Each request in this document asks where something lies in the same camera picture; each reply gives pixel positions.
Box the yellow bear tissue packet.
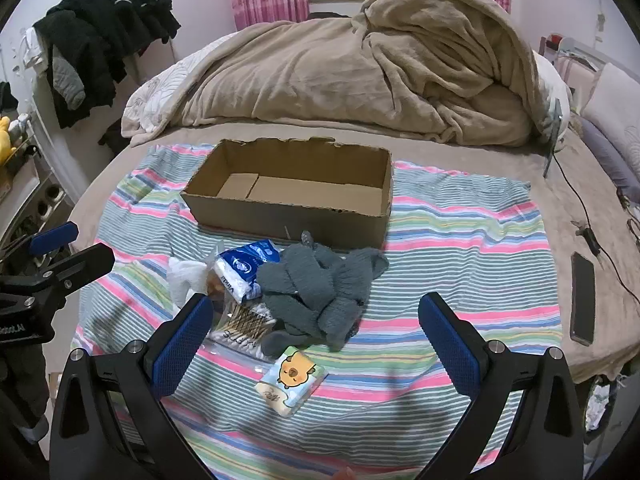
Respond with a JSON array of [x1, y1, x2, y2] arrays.
[[255, 345, 326, 418]]

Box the yellow plush toy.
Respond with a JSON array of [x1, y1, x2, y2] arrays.
[[0, 116, 13, 166]]

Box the striped pastel cloth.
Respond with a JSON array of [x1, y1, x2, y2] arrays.
[[70, 142, 563, 480]]

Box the cotton swabs bag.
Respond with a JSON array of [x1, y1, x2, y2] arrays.
[[207, 300, 281, 361]]

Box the lavender pillow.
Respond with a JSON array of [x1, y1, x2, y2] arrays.
[[579, 117, 640, 196]]

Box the floral white pillow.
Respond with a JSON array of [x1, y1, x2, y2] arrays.
[[582, 65, 640, 161]]

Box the black smartphone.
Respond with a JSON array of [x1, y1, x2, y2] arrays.
[[570, 252, 597, 346]]

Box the beige fleece blanket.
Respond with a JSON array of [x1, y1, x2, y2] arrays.
[[122, 0, 556, 148]]

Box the metal storage rack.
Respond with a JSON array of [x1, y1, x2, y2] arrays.
[[0, 110, 76, 256]]

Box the grey knitted socks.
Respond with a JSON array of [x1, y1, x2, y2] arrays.
[[256, 242, 390, 356]]

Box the white floral quilt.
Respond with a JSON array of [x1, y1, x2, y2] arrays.
[[121, 40, 236, 146]]

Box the pile of pale clothes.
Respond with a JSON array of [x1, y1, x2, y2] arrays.
[[582, 370, 640, 441]]

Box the black clothes pile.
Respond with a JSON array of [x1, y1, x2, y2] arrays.
[[32, 0, 182, 131]]

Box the plastic bag with bread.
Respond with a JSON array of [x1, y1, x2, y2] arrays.
[[167, 255, 226, 311]]

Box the black cable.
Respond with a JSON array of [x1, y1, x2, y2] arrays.
[[552, 157, 640, 308]]

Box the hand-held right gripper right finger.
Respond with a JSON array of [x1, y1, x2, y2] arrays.
[[417, 292, 586, 480]]

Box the blue tissue packet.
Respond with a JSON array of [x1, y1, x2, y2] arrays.
[[215, 240, 278, 306]]

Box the grey quilted garment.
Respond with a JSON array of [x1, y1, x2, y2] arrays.
[[50, 45, 87, 111]]

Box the small black gadget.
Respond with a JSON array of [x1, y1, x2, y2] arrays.
[[575, 220, 602, 257]]

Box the plain white pillow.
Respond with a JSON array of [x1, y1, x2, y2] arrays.
[[534, 52, 572, 128]]

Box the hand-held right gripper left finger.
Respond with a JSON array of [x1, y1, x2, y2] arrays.
[[48, 292, 216, 480]]

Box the white metal bed frame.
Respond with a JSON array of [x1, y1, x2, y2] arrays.
[[540, 35, 613, 77]]

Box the cardboard box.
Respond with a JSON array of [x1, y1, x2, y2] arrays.
[[181, 137, 395, 251]]

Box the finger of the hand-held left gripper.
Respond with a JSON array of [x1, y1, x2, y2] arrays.
[[20, 242, 117, 297], [0, 222, 79, 267]]

